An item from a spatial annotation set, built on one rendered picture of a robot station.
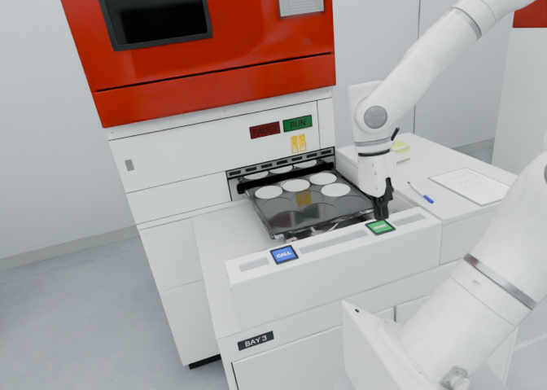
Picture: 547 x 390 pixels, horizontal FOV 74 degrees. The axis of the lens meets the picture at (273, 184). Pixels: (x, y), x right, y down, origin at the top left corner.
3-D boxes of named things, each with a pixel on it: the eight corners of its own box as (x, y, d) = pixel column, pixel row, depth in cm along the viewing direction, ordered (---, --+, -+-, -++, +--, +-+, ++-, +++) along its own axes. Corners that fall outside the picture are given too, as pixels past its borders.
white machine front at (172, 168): (137, 227, 137) (104, 124, 120) (334, 178, 155) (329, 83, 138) (137, 231, 134) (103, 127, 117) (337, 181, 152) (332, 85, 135)
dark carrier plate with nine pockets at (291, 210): (247, 190, 137) (247, 189, 137) (330, 170, 145) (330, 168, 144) (275, 235, 107) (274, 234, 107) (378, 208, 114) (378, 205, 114)
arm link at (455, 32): (504, 31, 67) (376, 146, 75) (470, 41, 82) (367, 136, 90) (471, -6, 66) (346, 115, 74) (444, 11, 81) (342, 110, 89)
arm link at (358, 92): (394, 138, 80) (387, 133, 89) (387, 77, 77) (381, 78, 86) (356, 144, 82) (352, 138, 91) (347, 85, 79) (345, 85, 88)
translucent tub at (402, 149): (378, 161, 129) (378, 143, 126) (395, 156, 132) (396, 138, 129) (393, 168, 123) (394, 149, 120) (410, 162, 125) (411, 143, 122)
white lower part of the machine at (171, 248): (177, 285, 231) (142, 168, 197) (297, 251, 249) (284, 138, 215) (185, 379, 169) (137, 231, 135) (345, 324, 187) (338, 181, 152)
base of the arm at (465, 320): (496, 436, 56) (582, 348, 53) (411, 387, 51) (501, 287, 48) (430, 348, 74) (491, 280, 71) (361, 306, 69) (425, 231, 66)
